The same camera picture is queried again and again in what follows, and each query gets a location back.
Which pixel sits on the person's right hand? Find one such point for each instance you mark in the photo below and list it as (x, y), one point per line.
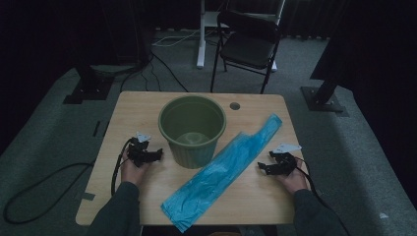
(296, 182)

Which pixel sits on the grey tape piece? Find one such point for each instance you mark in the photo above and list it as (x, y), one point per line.
(88, 196)

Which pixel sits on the black folding chair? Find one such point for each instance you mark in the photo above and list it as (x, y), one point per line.
(249, 49)

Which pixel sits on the green plastic bucket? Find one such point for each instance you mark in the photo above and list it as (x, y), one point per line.
(193, 154)

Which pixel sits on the person's left hand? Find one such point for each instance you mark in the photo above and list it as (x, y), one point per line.
(132, 173)

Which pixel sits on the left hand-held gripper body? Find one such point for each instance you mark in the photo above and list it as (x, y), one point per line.
(139, 154)

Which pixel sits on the dark curtain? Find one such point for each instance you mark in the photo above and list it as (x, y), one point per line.
(377, 49)

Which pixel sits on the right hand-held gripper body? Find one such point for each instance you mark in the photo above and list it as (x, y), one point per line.
(285, 164)

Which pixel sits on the white paper scrap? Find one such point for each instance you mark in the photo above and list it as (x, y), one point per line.
(383, 215)

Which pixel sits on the black stand base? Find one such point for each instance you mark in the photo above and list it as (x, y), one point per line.
(321, 101)
(90, 90)

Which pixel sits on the black tape strip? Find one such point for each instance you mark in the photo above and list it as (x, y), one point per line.
(96, 128)

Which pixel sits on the blue plastic bag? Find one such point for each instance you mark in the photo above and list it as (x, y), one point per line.
(209, 178)

